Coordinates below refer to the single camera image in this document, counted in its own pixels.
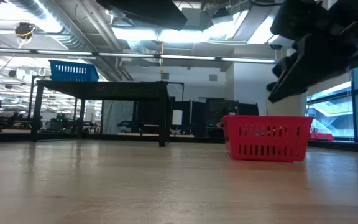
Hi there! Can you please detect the black ceiling cord reel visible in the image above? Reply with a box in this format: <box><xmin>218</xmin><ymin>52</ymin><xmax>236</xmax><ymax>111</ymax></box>
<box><xmin>13</xmin><ymin>22</ymin><xmax>37</xmax><ymax>40</ymax></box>

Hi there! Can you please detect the grey curtain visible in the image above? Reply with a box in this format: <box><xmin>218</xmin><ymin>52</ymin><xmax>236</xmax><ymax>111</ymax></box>
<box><xmin>102</xmin><ymin>100</ymin><xmax>135</xmax><ymax>136</ymax></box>

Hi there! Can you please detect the blue plastic basket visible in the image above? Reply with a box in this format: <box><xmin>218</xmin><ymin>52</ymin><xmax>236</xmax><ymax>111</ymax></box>
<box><xmin>48</xmin><ymin>59</ymin><xmax>99</xmax><ymax>82</ymax></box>

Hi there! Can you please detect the white lamp shade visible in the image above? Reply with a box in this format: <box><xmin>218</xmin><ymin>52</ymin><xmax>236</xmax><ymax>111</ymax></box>
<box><xmin>172</xmin><ymin>109</ymin><xmax>184</xmax><ymax>126</ymax></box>

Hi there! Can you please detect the red plastic basket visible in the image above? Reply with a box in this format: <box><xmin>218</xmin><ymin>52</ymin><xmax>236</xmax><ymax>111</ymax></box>
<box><xmin>221</xmin><ymin>115</ymin><xmax>315</xmax><ymax>162</ymax></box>

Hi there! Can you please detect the large glass window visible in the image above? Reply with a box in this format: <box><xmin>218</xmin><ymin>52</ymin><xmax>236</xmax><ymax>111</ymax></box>
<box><xmin>305</xmin><ymin>58</ymin><xmax>358</xmax><ymax>142</ymax></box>

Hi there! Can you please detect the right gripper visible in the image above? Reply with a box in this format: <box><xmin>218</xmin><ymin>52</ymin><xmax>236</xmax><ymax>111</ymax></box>
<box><xmin>265</xmin><ymin>0</ymin><xmax>358</xmax><ymax>103</ymax></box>

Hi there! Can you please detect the black aluminium table frame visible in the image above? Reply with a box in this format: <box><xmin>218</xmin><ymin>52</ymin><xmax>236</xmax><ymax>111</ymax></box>
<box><xmin>0</xmin><ymin>130</ymin><xmax>226</xmax><ymax>146</ymax></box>

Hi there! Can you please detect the long ceiling light bar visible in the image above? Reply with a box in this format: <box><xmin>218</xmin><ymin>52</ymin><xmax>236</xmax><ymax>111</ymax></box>
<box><xmin>0</xmin><ymin>46</ymin><xmax>276</xmax><ymax>65</ymax></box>

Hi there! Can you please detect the black partition screen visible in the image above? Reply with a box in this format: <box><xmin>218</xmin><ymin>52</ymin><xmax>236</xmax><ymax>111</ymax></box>
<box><xmin>183</xmin><ymin>98</ymin><xmax>260</xmax><ymax>139</ymax></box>

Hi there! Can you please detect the flat red object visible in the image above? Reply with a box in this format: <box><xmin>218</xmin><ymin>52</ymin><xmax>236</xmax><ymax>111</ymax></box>
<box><xmin>310</xmin><ymin>128</ymin><xmax>334</xmax><ymax>141</ymax></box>

